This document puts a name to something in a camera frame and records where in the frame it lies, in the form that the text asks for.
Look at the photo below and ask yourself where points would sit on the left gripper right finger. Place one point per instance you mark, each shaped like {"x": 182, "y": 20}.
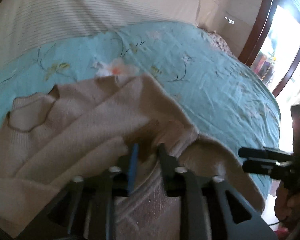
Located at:
{"x": 173, "y": 181}

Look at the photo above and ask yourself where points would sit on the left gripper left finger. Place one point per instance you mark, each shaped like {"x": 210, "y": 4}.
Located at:
{"x": 125, "y": 179}

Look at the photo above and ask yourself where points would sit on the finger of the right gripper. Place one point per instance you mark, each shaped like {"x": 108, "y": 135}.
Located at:
{"x": 266, "y": 167}
{"x": 265, "y": 153}

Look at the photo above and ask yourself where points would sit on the beige knit sweater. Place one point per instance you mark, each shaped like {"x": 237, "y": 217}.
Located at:
{"x": 81, "y": 129}

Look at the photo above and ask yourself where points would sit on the person's right hand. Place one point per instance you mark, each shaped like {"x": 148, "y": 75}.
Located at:
{"x": 287, "y": 207}

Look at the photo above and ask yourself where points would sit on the teal floral bed sheet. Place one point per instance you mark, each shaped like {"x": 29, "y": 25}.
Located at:
{"x": 221, "y": 96}

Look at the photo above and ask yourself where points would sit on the striped white duvet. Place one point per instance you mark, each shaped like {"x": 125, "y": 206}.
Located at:
{"x": 27, "y": 24}

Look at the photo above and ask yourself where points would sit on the dark wooden door frame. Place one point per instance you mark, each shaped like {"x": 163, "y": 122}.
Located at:
{"x": 272, "y": 50}

